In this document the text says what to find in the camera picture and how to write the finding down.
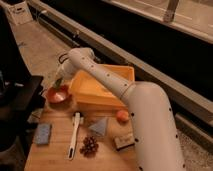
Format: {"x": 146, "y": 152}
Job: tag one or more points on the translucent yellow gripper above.
{"x": 63, "y": 75}

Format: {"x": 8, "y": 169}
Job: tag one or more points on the green pepper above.
{"x": 57, "y": 83}

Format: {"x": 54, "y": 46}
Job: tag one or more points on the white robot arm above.
{"x": 157, "y": 144}

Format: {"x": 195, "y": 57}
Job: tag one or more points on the red bowl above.
{"x": 59, "y": 95}

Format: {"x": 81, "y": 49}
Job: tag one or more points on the yellow plastic bin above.
{"x": 87, "y": 90}

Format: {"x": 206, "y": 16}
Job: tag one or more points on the black side cart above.
{"x": 16, "y": 110}

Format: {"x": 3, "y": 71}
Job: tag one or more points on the blue folded cloth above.
{"x": 99, "y": 127}

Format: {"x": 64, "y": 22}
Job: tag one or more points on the blue sponge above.
{"x": 43, "y": 133}

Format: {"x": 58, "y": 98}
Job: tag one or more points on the orange fruit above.
{"x": 122, "y": 116}

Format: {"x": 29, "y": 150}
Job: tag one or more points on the bunch of purple grapes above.
{"x": 90, "y": 146}

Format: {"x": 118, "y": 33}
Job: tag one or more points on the white box on floor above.
{"x": 19, "y": 13}

